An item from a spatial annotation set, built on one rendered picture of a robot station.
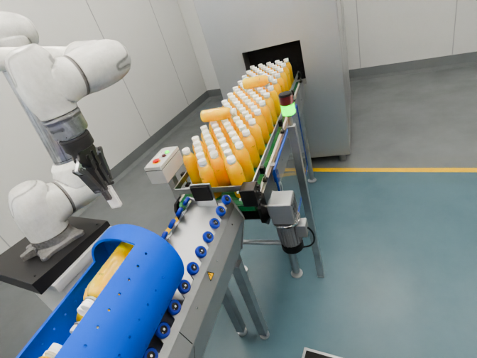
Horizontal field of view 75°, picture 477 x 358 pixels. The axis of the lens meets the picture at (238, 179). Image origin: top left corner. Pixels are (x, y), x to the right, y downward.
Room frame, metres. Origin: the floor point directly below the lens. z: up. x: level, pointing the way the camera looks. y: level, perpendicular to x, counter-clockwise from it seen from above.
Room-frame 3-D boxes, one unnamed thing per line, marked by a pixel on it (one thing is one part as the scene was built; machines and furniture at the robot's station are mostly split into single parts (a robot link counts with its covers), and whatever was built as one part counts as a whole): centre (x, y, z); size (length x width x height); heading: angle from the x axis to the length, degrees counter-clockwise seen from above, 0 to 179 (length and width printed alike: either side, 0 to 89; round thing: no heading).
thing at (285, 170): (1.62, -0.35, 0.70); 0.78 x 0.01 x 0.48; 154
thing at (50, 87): (0.80, 0.35, 1.66); 0.13 x 0.11 x 0.16; 134
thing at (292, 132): (1.35, -0.32, 0.55); 0.04 x 0.04 x 1.10; 64
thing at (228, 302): (1.14, 0.26, 0.31); 0.06 x 0.06 x 0.63; 64
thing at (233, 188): (1.24, 0.14, 0.96); 0.40 x 0.01 x 0.03; 64
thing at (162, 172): (1.48, 0.34, 1.05); 0.20 x 0.10 x 0.10; 154
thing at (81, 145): (0.79, 0.36, 1.48); 0.08 x 0.07 x 0.09; 167
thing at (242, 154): (1.34, -0.05, 1.00); 0.07 x 0.07 x 0.19
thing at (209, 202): (1.17, 0.17, 0.99); 0.10 x 0.02 x 0.12; 64
